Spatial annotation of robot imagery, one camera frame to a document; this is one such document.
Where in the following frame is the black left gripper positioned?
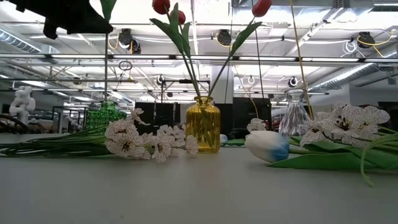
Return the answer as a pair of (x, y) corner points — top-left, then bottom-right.
(9, 0), (114, 40)

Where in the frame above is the red artificial tulip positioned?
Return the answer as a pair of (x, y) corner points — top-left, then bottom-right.
(207, 0), (274, 97)
(149, 0), (201, 97)
(169, 10), (203, 97)

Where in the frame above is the white spotted flower bunch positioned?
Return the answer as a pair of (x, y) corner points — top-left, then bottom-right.
(0, 107), (200, 164)
(300, 102), (398, 187)

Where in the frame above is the yellow glass vase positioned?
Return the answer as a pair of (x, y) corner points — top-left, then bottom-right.
(185, 95), (221, 154)

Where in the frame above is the green glass vase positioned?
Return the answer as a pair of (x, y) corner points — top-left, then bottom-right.
(85, 101), (127, 130)

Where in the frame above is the clear glass vase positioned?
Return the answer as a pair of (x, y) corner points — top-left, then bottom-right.
(278, 89), (313, 138)

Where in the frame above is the long ceiling light bar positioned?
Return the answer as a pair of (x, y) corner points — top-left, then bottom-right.
(0, 53), (398, 63)

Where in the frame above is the white robot figure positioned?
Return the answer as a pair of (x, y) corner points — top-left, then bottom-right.
(8, 85), (37, 125)

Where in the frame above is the black background cabinet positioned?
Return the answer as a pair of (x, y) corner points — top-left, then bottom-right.
(134, 101), (182, 127)
(214, 96), (274, 139)

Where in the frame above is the small loose white flower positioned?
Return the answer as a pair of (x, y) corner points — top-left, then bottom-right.
(247, 117), (267, 133)

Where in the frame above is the grey table mat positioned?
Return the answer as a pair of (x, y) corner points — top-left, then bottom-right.
(0, 133), (398, 224)

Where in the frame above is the hanging coiled wire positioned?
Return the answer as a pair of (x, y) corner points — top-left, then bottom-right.
(118, 60), (134, 72)

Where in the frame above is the black gantry frame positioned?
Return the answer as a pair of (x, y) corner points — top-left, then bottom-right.
(160, 78), (211, 116)

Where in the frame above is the black hanging cable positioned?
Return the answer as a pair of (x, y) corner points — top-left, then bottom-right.
(223, 0), (234, 104)
(251, 0), (265, 100)

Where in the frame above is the yellow hanging cable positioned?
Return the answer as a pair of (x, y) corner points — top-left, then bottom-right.
(289, 0), (313, 119)

